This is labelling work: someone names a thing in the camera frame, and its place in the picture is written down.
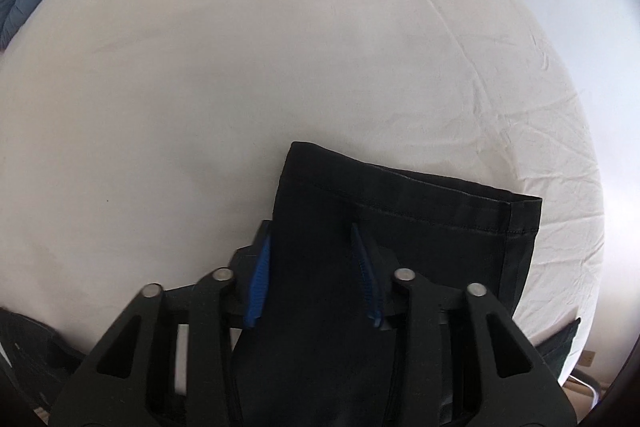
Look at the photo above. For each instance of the black jeans pants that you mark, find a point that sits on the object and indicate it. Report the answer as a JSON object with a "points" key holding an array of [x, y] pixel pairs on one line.
{"points": [[400, 217]]}

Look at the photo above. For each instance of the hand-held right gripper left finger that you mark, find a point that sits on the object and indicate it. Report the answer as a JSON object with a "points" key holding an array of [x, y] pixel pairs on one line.
{"points": [[259, 279]]}

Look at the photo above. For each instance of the bed with white sheet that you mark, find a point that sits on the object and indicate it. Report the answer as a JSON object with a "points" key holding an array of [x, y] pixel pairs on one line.
{"points": [[250, 82]]}

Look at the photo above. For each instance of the white metal tube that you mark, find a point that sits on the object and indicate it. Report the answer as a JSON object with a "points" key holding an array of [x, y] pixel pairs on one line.
{"points": [[587, 384]]}

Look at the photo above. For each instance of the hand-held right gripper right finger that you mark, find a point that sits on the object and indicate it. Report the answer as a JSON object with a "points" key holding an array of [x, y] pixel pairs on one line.
{"points": [[364, 277]]}

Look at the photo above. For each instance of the dark green cloth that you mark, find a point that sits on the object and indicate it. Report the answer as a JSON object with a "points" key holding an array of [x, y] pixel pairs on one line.
{"points": [[560, 349]]}

